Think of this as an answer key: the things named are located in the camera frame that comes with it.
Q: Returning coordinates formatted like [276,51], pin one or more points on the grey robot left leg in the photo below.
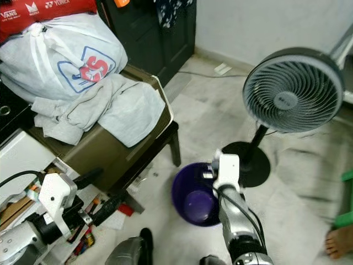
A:
[124,251]

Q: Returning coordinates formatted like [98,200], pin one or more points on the white storage box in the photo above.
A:
[25,160]

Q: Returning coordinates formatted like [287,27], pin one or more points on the person bare leg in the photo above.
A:
[341,243]

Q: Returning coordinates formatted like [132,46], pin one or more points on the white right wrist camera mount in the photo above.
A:
[229,171]

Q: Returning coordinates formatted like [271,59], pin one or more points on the black cabinet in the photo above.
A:
[143,44]

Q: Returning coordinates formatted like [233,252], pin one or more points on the red logo-printed bag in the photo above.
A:
[33,14]

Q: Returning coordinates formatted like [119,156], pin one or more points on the grey towel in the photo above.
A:
[132,110]

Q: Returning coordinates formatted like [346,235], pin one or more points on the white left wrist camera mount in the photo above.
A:
[58,193]

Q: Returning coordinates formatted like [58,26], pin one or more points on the grey pedestal fan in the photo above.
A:
[292,91]

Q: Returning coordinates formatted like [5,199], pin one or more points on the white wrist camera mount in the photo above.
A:
[229,171]
[58,193]

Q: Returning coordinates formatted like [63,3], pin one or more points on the grey robot right leg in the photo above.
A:
[212,260]

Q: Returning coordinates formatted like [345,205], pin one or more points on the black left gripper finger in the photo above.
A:
[90,179]
[109,208]

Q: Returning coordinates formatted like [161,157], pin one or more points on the small orange object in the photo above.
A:
[122,3]

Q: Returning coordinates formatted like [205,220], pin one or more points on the grey robot leg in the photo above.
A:
[212,260]
[124,251]

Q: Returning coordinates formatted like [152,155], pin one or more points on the brown padded chair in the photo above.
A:
[110,160]

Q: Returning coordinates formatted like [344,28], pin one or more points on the green plastic stool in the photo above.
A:
[346,204]

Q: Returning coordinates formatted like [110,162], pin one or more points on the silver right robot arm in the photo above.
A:
[240,226]

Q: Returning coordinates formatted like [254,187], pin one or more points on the dark patterned garment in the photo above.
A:
[175,12]

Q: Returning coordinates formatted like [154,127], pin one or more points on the black drawer unit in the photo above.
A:
[12,116]

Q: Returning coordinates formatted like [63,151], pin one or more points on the purple plastic bucket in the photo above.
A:
[196,204]

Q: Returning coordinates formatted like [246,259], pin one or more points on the striped fabric band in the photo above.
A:
[33,191]

